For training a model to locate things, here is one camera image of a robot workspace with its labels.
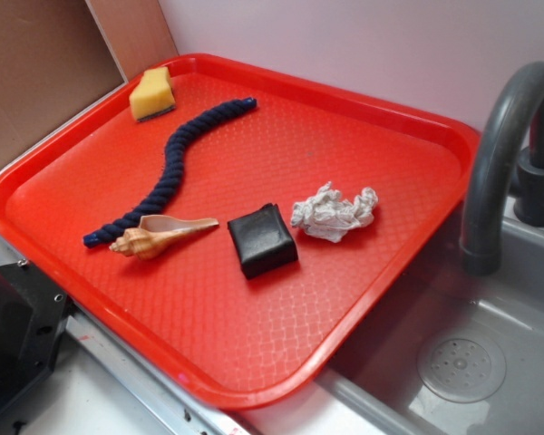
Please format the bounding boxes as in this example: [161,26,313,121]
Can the round sink drain cover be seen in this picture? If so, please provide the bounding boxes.
[416,329,507,403]

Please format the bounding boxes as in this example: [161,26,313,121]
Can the grey plastic sink basin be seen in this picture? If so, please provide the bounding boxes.
[318,214,544,434]

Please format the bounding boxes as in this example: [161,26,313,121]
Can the silver metal rail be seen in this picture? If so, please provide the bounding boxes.
[0,221,250,435]

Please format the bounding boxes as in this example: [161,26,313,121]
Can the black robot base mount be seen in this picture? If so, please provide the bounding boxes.
[0,263,72,418]

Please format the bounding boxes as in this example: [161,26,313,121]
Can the crumpled white cloth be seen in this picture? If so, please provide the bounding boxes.
[290,181,379,244]

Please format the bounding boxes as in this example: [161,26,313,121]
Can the black folded wallet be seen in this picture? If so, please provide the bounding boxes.
[228,203,298,279]

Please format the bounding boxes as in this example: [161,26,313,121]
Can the dark blue twisted rope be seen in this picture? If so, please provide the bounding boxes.
[82,95,258,250]

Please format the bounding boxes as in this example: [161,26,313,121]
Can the red plastic tray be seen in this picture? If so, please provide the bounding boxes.
[0,54,480,410]

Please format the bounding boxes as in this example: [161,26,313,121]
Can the yellow sponge with green pad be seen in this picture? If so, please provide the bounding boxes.
[129,66,176,122]

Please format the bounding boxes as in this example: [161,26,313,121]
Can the brown cardboard panel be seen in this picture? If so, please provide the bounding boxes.
[0,1,178,171]

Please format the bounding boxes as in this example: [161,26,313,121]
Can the grey curved faucet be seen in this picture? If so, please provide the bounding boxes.
[460,62,544,276]

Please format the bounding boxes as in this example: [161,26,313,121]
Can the orange spiral seashell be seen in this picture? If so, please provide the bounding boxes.
[109,215,219,260]

